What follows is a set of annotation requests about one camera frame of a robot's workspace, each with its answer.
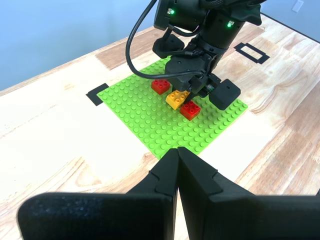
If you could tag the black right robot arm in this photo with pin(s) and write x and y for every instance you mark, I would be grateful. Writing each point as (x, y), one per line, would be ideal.
(220, 27)

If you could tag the black tape rectangle marker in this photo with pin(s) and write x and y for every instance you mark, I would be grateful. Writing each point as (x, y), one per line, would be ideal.
(238, 47)

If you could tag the red toy brick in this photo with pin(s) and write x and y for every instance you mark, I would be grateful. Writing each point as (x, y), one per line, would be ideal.
(161, 86)
(190, 110)

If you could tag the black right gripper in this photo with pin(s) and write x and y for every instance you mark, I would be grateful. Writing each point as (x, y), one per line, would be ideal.
(187, 63)

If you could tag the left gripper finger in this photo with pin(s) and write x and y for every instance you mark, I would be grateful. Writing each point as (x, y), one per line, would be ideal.
(100, 215)
(250, 217)

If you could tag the white wall plate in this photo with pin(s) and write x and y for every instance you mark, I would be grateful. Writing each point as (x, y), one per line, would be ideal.
(298, 5)

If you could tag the black tape corner marker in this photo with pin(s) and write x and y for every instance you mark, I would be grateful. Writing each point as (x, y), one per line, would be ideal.
(93, 98)

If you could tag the green studded baseplate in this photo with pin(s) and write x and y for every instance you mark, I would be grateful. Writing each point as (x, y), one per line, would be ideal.
(140, 120)

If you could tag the yellow toy brick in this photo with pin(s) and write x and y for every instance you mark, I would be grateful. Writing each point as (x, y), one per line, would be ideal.
(175, 99)

